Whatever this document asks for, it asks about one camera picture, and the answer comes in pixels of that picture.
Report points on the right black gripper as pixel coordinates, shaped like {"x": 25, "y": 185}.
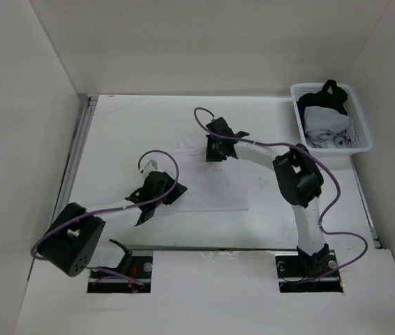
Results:
{"x": 210, "y": 157}

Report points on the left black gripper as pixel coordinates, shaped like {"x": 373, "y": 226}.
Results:
{"x": 179, "y": 191}

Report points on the white tank top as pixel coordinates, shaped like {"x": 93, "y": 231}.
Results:
{"x": 219, "y": 186}

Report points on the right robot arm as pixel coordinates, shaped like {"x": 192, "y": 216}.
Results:
{"x": 299, "y": 181}

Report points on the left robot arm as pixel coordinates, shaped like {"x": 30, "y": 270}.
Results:
{"x": 72, "y": 238}

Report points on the grey tank top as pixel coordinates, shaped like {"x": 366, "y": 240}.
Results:
{"x": 326, "y": 128}

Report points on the black tank top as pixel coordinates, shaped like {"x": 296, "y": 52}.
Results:
{"x": 330, "y": 96}

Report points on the white plastic basket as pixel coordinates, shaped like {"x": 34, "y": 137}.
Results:
{"x": 361, "y": 136}

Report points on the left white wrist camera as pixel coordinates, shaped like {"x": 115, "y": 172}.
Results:
{"x": 150, "y": 166}

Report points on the aluminium table frame rail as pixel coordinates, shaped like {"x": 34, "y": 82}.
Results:
{"x": 82, "y": 125}

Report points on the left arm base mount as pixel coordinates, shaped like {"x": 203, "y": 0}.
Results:
{"x": 132, "y": 275}

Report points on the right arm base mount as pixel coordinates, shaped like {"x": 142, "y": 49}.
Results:
{"x": 293, "y": 277}

